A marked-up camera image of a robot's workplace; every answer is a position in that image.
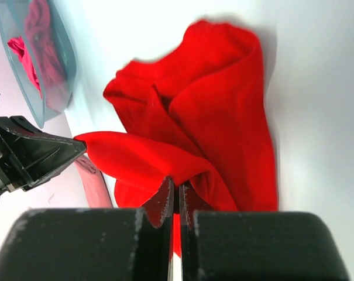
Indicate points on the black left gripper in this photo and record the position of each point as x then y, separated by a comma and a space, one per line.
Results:
30, 157

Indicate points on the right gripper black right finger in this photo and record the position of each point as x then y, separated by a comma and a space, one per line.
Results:
219, 245

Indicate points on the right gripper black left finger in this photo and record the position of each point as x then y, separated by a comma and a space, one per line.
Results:
93, 243

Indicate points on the red t-shirt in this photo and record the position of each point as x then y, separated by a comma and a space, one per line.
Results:
196, 115

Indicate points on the folded pink t-shirt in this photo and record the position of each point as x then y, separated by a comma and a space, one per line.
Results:
94, 185

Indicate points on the magenta crumpled t-shirt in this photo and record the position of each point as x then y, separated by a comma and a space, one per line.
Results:
37, 53

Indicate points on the teal plastic basin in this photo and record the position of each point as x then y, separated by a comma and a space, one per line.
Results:
12, 19

